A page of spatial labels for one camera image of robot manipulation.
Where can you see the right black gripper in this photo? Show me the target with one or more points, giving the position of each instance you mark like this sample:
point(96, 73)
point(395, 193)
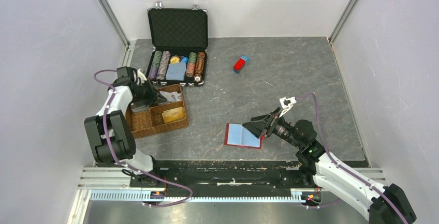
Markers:
point(258, 124)

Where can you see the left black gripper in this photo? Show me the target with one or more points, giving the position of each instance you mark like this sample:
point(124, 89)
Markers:
point(155, 97)

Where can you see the red leather card holder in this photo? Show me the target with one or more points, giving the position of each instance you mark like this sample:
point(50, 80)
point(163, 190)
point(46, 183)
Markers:
point(237, 135)

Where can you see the gold card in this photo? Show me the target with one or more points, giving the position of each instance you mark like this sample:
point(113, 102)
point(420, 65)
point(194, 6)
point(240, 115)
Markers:
point(172, 115)

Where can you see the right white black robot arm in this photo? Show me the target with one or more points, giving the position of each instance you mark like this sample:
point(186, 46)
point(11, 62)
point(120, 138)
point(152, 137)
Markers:
point(376, 202)

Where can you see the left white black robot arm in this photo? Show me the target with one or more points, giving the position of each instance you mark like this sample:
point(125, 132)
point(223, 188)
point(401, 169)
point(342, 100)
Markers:
point(109, 135)

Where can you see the dark card in basket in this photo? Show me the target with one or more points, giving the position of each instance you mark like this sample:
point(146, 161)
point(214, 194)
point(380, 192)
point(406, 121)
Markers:
point(137, 107)

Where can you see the blue playing card deck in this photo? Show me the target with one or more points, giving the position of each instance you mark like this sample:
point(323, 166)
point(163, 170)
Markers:
point(176, 71)

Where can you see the brown woven divided basket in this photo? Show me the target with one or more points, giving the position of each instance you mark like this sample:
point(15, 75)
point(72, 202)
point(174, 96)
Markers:
point(150, 122)

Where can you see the green purple chip stack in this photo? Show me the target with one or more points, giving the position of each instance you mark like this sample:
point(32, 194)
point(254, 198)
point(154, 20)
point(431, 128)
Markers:
point(155, 64)

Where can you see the grey purple chip stack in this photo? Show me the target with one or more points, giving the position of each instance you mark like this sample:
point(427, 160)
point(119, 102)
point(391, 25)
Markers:
point(163, 65)

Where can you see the yellow dealer button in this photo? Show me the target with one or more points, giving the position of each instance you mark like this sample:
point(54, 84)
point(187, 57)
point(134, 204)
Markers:
point(174, 59)

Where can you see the green red chip stack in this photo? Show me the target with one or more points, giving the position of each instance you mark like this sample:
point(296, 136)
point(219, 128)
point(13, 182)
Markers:
point(190, 70)

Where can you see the brown orange chip stack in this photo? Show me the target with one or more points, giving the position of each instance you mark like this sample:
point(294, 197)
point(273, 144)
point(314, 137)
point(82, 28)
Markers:
point(200, 61)

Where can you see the red blue toy brick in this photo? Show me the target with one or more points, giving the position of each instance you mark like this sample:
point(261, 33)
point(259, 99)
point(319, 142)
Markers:
point(240, 64)

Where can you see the black poker chip case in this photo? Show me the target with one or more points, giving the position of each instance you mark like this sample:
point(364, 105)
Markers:
point(179, 31)

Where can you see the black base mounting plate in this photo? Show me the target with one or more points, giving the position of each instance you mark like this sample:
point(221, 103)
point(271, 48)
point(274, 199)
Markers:
point(225, 178)

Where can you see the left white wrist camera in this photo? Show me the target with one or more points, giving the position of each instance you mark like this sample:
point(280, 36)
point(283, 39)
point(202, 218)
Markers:
point(140, 76)

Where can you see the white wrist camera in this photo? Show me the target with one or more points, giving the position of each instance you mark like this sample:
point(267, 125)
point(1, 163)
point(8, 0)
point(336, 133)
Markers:
point(286, 104)
point(140, 76)

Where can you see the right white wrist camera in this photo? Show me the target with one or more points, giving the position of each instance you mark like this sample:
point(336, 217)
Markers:
point(286, 104)

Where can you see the white toothed cable rail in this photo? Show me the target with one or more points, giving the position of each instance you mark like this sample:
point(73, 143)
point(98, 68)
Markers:
point(149, 196)

